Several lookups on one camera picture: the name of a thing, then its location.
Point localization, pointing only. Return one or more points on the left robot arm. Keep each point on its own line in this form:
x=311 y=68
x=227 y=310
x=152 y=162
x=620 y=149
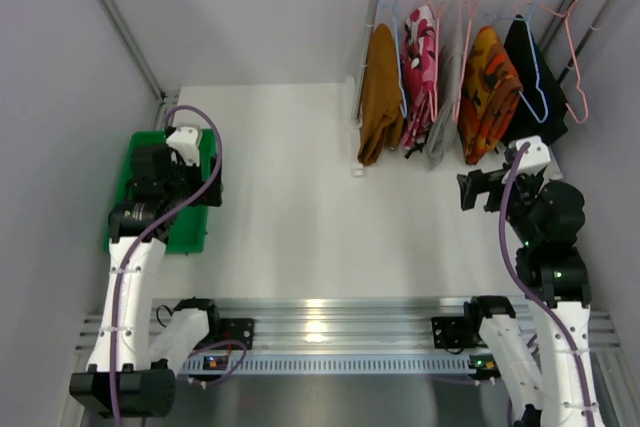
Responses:
x=129 y=374

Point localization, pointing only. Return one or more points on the brown trousers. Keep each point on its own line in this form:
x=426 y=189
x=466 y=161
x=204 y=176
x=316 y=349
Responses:
x=381 y=99

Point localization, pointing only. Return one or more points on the slotted cable duct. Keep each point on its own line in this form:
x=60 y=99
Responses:
x=343 y=364

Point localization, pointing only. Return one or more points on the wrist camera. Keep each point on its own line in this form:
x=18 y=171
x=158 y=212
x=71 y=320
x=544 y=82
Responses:
x=185 y=140
x=536 y=156

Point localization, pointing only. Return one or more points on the pink wire hanger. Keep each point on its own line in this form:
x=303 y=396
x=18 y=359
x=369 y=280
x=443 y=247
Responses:
x=438 y=14
x=565 y=17
x=472 y=8

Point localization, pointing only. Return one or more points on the blue wire hanger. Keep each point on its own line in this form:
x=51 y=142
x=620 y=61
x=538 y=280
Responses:
x=393 y=10
x=491 y=19

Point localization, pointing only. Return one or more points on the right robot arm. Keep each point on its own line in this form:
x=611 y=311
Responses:
x=550 y=379

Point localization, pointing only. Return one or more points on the black trousers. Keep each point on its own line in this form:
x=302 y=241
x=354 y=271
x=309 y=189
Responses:
x=542 y=110

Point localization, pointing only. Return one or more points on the orange camouflage trousers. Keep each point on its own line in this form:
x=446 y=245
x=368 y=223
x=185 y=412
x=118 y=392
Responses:
x=490 y=95

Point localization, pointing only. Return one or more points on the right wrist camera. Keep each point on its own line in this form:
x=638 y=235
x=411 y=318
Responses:
x=536 y=156

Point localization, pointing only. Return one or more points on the grey trousers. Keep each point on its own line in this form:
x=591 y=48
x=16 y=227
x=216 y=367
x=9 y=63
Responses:
x=450 y=65

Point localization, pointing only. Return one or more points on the aluminium mounting rail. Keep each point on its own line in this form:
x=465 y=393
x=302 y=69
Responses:
x=342 y=326

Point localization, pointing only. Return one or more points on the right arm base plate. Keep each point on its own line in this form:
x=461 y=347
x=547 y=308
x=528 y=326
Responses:
x=454 y=334

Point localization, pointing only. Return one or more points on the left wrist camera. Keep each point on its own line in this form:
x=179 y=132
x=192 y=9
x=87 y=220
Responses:
x=185 y=140

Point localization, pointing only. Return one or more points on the pink camouflage trousers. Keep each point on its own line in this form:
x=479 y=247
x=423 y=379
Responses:
x=419 y=67

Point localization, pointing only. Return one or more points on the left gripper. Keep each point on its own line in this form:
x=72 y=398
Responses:
x=214 y=181

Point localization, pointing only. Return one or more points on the green plastic bin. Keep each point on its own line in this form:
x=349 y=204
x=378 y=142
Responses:
x=190 y=227

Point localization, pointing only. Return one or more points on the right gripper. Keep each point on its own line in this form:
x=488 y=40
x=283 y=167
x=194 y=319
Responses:
x=473 y=190

